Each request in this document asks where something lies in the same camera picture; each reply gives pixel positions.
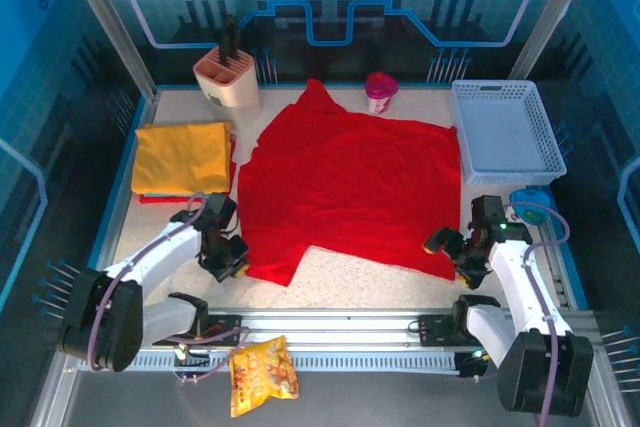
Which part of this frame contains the blue lidded cup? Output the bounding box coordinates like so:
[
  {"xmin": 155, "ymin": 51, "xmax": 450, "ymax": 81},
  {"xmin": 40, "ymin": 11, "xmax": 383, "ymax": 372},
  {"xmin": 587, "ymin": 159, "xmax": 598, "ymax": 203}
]
[{"xmin": 508, "ymin": 188, "xmax": 554, "ymax": 228}]

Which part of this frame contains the folded teal t-shirt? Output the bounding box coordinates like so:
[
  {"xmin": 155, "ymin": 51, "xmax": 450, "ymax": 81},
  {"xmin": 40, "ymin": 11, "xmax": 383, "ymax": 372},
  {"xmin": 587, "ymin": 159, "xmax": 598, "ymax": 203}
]
[{"xmin": 143, "ymin": 190, "xmax": 211, "ymax": 200}]

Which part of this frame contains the folded yellow t-shirt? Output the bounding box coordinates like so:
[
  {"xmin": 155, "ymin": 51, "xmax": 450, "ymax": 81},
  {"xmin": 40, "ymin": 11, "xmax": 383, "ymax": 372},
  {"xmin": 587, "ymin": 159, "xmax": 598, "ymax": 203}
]
[{"xmin": 131, "ymin": 120, "xmax": 234, "ymax": 197}]

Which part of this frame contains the yellow snack bag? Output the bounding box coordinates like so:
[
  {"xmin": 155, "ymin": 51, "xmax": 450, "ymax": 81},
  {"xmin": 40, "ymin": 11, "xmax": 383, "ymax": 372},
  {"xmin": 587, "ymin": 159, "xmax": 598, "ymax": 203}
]
[{"xmin": 229, "ymin": 335, "xmax": 302, "ymax": 419}]

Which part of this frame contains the pale blue plastic basket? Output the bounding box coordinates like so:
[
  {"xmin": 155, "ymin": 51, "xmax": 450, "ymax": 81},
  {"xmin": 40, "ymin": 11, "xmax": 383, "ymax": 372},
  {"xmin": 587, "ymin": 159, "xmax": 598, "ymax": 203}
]
[{"xmin": 449, "ymin": 79, "xmax": 568, "ymax": 187}]

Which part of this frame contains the pink and cream knife block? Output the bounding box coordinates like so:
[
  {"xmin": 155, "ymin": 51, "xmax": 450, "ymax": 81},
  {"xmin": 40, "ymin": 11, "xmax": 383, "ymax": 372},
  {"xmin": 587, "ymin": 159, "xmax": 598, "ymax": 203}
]
[{"xmin": 192, "ymin": 44, "xmax": 263, "ymax": 128}]

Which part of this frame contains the pink lidded cup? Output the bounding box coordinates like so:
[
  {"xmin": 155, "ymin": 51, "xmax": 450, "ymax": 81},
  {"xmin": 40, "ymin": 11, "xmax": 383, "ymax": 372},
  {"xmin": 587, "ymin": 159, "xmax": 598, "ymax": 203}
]
[{"xmin": 363, "ymin": 71, "xmax": 400, "ymax": 115}]

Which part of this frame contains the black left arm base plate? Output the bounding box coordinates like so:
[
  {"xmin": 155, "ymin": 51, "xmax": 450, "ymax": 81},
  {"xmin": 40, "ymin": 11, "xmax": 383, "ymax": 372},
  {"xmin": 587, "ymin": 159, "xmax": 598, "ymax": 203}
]
[{"xmin": 151, "ymin": 313, "xmax": 244, "ymax": 348}]

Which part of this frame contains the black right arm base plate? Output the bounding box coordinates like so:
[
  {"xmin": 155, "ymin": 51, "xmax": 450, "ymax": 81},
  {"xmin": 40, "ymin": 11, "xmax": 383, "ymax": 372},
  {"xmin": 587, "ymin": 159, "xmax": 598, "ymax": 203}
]
[{"xmin": 417, "ymin": 314, "xmax": 481, "ymax": 348}]

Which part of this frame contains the aluminium mounting rail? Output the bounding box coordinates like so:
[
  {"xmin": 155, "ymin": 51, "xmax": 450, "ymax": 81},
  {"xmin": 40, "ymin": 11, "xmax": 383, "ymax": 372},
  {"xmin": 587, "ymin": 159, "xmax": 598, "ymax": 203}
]
[{"xmin": 64, "ymin": 306, "xmax": 596, "ymax": 348}]

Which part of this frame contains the slotted grey cable duct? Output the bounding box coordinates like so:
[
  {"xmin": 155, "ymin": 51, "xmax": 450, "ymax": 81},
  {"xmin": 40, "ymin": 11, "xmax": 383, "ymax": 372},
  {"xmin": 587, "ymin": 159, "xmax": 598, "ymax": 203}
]
[{"xmin": 77, "ymin": 350, "xmax": 464, "ymax": 374}]

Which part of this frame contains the black knife handle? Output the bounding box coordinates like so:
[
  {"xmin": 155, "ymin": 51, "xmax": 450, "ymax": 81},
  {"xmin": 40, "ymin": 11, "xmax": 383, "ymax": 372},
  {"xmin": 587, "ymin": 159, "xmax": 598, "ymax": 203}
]
[{"xmin": 218, "ymin": 14, "xmax": 244, "ymax": 71}]

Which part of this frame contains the aluminium frame post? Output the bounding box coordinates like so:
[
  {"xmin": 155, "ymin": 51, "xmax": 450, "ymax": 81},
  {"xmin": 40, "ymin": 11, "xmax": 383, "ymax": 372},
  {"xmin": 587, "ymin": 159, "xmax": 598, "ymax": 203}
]
[
  {"xmin": 54, "ymin": 0, "xmax": 162, "ymax": 101},
  {"xmin": 507, "ymin": 0, "xmax": 604, "ymax": 81}
]

